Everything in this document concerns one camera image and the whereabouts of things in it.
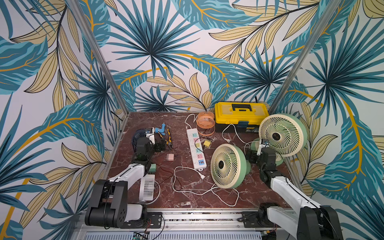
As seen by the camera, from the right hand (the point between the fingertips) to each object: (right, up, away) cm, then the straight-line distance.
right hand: (256, 150), depth 88 cm
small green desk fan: (-19, -6, -13) cm, 24 cm away
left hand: (-59, +7, +1) cm, 59 cm away
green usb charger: (-61, -11, +1) cm, 62 cm away
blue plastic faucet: (-59, +11, +19) cm, 63 cm away
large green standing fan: (+9, +10, -14) cm, 19 cm away
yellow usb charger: (-28, +3, +13) cm, 31 cm away
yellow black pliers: (-53, +3, +13) cm, 55 cm away
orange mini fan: (-28, +16, +16) cm, 36 cm away
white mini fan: (-60, -17, -12) cm, 64 cm away
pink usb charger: (-52, -5, +5) cm, 52 cm away
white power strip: (-35, 0, +5) cm, 36 cm away
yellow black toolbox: (-4, +21, +7) cm, 22 cm away
